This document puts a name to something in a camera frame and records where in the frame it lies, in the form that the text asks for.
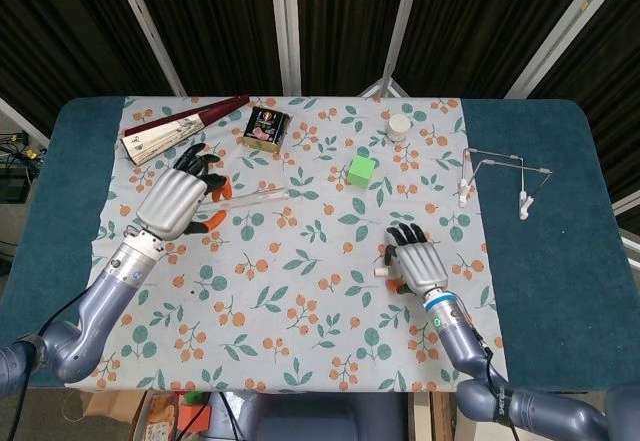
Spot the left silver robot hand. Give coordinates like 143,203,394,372
133,143,234,242

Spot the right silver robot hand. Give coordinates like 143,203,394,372
383,221,450,296

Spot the clear glass test tube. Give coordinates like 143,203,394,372
199,186,290,212

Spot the green cube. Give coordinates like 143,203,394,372
347,155,377,187

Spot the black and gold tin box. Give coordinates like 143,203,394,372
242,106,293,152

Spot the fruit and leaf print tablecloth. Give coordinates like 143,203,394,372
89,94,509,393

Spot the teal blue table cover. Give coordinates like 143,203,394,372
0,98,632,392

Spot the metal rod stand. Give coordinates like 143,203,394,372
457,147,554,197

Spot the small white jar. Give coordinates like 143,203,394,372
387,113,412,142

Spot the grey tripod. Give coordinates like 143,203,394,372
358,63,409,98

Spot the grey-blue robot torso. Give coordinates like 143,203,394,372
214,390,411,441

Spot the white framed dark folding screen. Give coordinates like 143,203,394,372
0,0,640,202

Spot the orange box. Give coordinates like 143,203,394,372
177,393,214,433

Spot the brown cardboard box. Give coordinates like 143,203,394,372
87,390,151,441

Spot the folding fan with red handle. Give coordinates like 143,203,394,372
117,93,251,167

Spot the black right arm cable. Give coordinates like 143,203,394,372
469,328,521,441

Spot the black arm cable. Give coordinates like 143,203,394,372
19,288,96,441
469,328,521,441

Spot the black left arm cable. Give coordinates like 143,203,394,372
19,288,96,441

